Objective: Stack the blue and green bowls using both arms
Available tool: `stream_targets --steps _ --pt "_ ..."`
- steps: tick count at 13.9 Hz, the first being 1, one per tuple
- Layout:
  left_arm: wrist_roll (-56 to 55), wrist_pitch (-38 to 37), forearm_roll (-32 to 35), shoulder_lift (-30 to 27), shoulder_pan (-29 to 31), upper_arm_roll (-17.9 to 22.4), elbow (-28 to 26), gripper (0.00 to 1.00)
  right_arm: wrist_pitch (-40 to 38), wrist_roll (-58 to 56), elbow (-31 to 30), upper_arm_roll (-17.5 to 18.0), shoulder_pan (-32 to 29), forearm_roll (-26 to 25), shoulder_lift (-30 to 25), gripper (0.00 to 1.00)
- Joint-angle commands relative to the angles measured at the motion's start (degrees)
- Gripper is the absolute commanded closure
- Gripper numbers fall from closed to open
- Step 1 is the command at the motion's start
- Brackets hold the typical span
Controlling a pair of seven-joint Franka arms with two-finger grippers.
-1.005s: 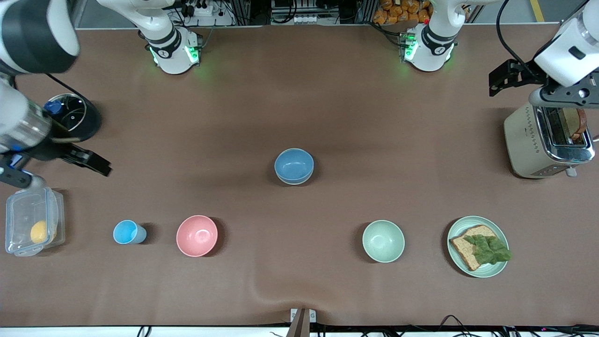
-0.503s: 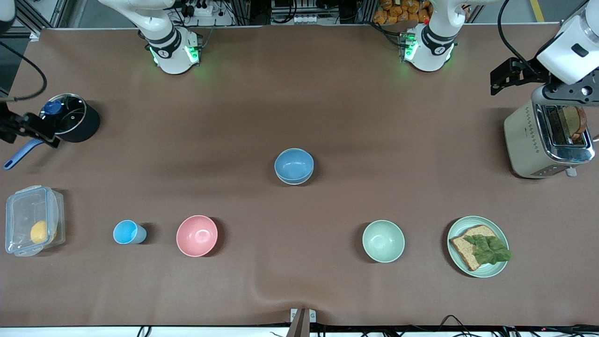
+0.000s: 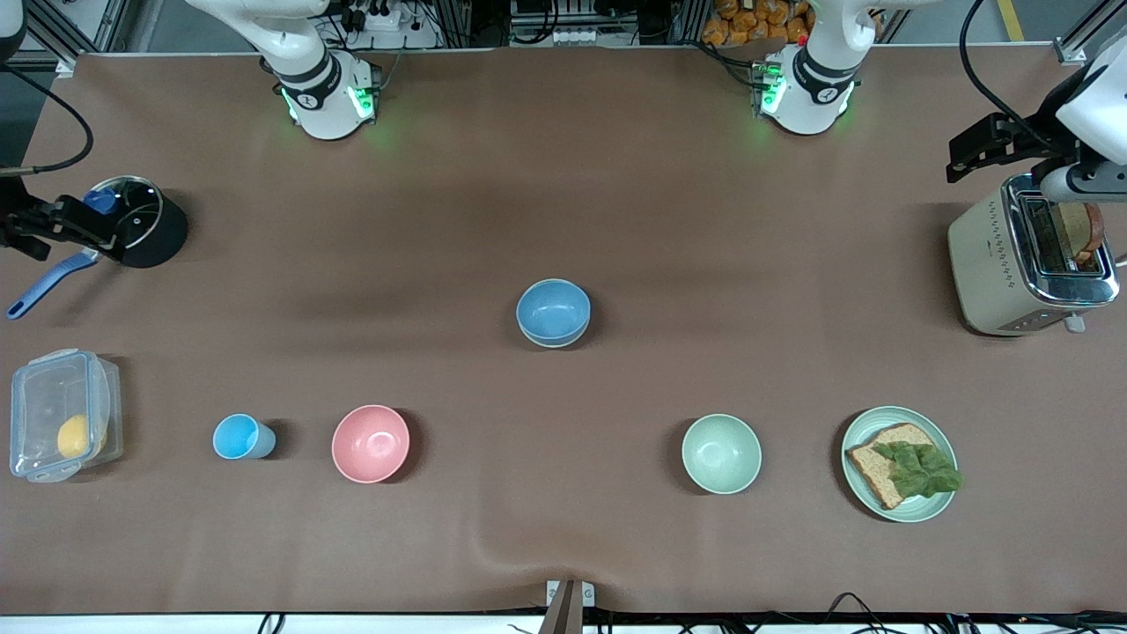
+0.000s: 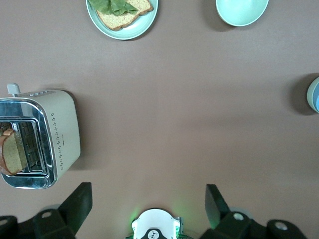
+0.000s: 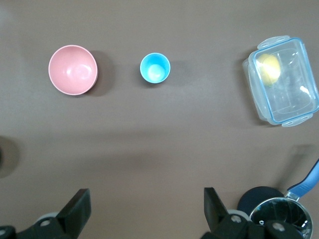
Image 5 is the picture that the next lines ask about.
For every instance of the clear plastic lidded container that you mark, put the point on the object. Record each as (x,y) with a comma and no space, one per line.
(291,99)

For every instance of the pink bowl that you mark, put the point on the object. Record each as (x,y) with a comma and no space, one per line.
(72,69)

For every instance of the light blue cup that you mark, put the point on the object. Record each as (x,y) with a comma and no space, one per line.
(154,68)

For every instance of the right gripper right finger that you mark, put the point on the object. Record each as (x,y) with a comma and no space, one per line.
(216,216)

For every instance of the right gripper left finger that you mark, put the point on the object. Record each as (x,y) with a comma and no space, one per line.
(72,214)

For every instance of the yellow lemon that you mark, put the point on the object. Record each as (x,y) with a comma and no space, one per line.
(270,69)

